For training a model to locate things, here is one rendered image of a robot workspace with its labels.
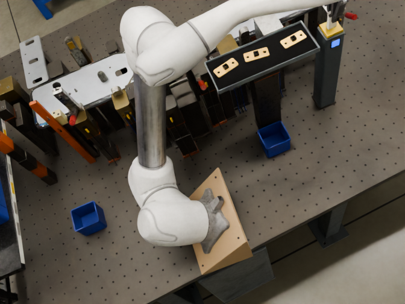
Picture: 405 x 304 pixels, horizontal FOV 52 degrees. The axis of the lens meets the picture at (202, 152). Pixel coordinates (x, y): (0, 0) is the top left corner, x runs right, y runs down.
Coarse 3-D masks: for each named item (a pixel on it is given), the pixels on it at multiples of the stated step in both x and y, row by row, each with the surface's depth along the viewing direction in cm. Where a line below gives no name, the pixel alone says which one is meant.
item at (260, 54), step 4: (264, 48) 142; (248, 52) 143; (252, 52) 143; (256, 52) 142; (260, 52) 142; (268, 52) 141; (244, 56) 143; (252, 56) 142; (256, 56) 142; (260, 56) 141; (264, 56) 141; (248, 60) 141; (252, 60) 141
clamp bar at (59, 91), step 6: (54, 84) 147; (60, 84) 148; (54, 90) 147; (60, 90) 146; (54, 96) 146; (60, 96) 146; (66, 96) 149; (66, 102) 152; (72, 102) 154; (72, 108) 157; (78, 108) 159
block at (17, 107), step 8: (16, 104) 176; (16, 112) 174; (24, 112) 177; (16, 120) 172; (24, 120) 173; (32, 120) 183; (24, 128) 173; (32, 128) 179; (32, 136) 180; (40, 136) 185; (48, 136) 194; (40, 144) 186; (48, 144) 190; (56, 144) 199; (56, 152) 195
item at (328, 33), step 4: (324, 24) 143; (336, 24) 142; (320, 28) 143; (324, 28) 142; (332, 28) 141; (336, 28) 141; (340, 28) 141; (324, 32) 141; (328, 32) 141; (332, 32) 141; (336, 32) 140; (340, 32) 141; (328, 36) 141
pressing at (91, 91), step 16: (288, 16) 167; (96, 64) 177; (112, 64) 175; (64, 80) 177; (80, 80) 175; (96, 80) 173; (112, 80) 171; (128, 80) 170; (32, 96) 177; (48, 96) 174; (80, 96) 171; (96, 96) 169; (64, 112) 169
